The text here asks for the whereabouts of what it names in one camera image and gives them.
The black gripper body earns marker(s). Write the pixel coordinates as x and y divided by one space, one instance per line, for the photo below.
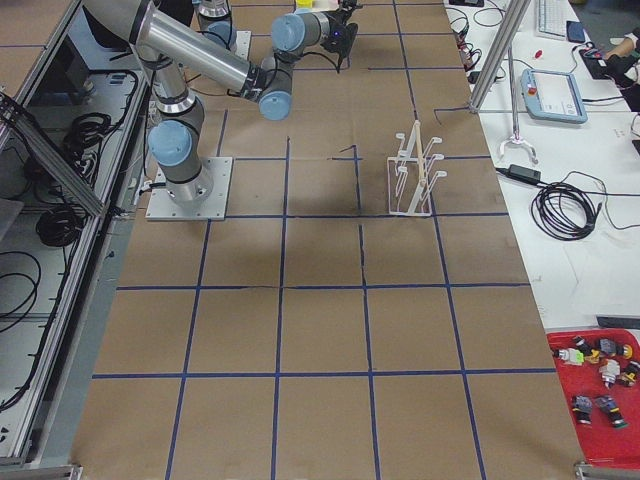
338 44

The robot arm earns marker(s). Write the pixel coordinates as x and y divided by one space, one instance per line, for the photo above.
163 46
326 23

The cream plastic tray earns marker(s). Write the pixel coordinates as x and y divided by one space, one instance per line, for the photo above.
318 5

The metal reach grabber tool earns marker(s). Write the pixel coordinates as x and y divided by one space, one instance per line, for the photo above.
515 140

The white keyboard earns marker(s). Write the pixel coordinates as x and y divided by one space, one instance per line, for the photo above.
551 21

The blue teach pendant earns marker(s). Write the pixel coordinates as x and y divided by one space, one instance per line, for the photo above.
553 96

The black power adapter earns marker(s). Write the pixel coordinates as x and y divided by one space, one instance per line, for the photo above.
524 174

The red parts tray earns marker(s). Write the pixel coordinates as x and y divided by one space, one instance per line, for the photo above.
599 374

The white wire cup rack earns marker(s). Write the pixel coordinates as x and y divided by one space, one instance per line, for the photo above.
412 174

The aluminium frame post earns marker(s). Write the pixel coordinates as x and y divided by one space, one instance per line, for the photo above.
502 41

